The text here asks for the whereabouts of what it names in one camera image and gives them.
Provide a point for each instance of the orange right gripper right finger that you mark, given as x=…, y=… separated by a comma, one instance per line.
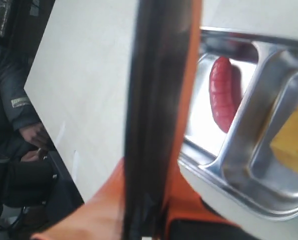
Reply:
x=187, y=217

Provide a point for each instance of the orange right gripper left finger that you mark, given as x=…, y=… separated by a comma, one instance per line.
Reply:
x=101, y=218

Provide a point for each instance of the steel two-compartment lunch box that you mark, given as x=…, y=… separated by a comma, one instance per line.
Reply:
x=240, y=164

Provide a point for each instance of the red toy sausage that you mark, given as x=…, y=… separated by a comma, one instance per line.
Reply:
x=225, y=93

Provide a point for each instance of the yellow toy cheese wedge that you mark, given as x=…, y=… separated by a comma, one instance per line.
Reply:
x=285, y=143

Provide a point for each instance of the grey lunch box lid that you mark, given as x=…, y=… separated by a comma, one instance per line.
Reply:
x=163, y=67

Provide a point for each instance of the person in dark jacket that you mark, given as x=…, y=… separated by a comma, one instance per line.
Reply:
x=25, y=179

